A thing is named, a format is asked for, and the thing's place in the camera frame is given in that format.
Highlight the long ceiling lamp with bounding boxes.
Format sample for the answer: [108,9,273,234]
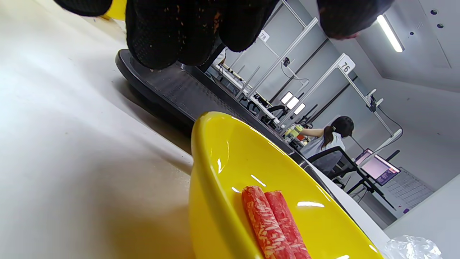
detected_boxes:
[377,14,405,53]

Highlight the red white crab stick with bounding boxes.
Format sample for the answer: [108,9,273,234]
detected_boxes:
[265,190,312,259]
[241,186,296,259]

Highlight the monitor with pink screen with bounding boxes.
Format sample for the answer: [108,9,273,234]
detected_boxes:
[355,148,401,186]

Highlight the person's left hand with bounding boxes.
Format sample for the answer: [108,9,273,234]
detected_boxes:
[54,0,396,71]

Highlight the white background desk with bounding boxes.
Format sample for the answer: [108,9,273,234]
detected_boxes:
[212,61,281,124]

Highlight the white aluminium frame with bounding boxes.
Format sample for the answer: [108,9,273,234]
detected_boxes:
[279,53,404,159]
[230,0,319,99]

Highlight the yellow bowl with meat slab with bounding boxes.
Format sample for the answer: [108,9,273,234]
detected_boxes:
[382,235,443,259]

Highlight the black plastic tray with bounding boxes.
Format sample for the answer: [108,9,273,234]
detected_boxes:
[115,47,358,220]

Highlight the clear bottle with yellow lid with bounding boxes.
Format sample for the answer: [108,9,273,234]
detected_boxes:
[287,124,304,139]

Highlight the black mesh office chair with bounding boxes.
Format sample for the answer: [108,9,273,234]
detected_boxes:
[307,146,360,189]

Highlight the yellow plastic bowl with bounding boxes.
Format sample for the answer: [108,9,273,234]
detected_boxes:
[102,0,127,21]
[189,111,385,259]

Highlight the black monitor desk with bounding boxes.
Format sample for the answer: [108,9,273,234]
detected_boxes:
[347,169,396,211]

